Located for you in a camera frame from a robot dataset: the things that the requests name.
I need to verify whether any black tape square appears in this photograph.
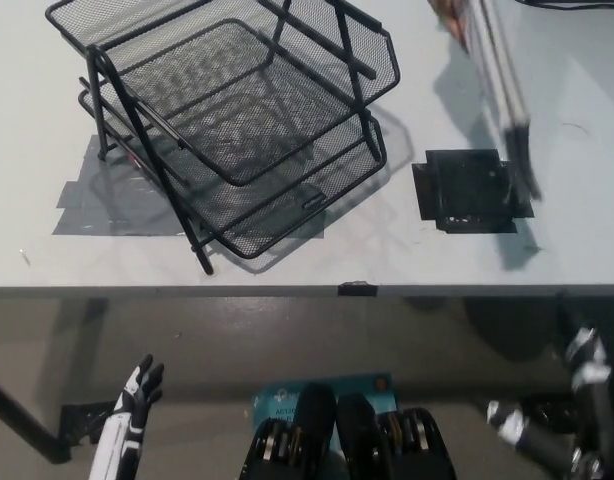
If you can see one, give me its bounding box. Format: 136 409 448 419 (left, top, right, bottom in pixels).
411 148 536 235

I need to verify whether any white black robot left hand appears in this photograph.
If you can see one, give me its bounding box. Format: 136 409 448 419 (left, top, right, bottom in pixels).
93 353 166 459

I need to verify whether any black floor tape patch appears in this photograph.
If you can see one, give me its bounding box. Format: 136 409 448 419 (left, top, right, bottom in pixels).
59 399 118 446
524 398 578 436

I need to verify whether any brown spiral notebook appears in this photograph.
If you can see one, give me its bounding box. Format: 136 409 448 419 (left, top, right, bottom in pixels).
429 0 544 202

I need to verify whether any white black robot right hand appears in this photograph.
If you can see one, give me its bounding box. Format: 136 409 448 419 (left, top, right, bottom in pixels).
486 327 614 452

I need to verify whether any grey tape patch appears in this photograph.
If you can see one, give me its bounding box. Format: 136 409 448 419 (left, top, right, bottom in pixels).
51 133 328 239

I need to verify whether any black table leg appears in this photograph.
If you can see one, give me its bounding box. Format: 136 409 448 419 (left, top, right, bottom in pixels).
0 372 73 464

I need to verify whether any black cable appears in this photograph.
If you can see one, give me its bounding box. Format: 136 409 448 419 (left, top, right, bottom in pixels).
516 0 614 11

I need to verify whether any black mesh file tray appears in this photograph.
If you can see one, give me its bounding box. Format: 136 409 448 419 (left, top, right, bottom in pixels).
44 0 402 276

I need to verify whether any black robot body left block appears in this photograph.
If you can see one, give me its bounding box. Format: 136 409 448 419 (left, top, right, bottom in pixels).
241 382 338 480

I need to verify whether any teal router box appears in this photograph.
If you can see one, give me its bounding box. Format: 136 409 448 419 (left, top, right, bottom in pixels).
251 372 398 436

